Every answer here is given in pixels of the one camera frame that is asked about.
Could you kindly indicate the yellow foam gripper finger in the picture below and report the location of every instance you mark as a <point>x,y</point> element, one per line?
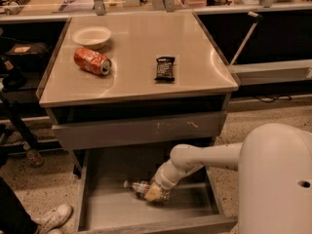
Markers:
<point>154,193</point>

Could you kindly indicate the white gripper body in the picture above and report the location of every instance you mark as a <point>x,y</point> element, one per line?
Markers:
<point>161,180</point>

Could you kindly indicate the clear plastic water bottle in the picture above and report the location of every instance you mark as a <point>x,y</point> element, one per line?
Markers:
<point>139,188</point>

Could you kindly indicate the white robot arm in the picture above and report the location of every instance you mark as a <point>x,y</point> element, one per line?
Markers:
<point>274,165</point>

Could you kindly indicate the closed grey top drawer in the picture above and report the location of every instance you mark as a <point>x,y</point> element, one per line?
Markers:
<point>139,130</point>

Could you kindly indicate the open grey middle drawer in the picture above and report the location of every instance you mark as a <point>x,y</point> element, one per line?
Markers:
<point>107,205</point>

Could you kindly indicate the grey drawer cabinet with counter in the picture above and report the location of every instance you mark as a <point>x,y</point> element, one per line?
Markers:
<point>202,81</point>

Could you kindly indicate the small bottle on floor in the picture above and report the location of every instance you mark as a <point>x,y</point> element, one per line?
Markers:
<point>33,156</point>

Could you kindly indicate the white sneaker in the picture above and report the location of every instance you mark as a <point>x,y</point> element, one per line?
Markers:
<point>53,220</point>

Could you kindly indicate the black snack bar wrapper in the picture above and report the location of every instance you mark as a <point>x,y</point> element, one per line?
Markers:
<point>165,69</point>

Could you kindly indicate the crushed orange soda can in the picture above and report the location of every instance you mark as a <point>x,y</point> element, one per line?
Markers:
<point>92,61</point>

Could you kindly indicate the dark trouser leg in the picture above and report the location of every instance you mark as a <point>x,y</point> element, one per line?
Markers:
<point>13,217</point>

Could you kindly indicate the white paper bowl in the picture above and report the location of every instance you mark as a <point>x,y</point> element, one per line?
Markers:
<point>92,37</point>

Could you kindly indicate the black stand leg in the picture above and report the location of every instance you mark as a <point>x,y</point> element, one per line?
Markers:
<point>15,119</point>

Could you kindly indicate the black bag with tag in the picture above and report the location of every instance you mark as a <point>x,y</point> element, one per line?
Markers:
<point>29,57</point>

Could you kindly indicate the white stick with black handle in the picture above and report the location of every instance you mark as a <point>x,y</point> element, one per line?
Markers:
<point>256,19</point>

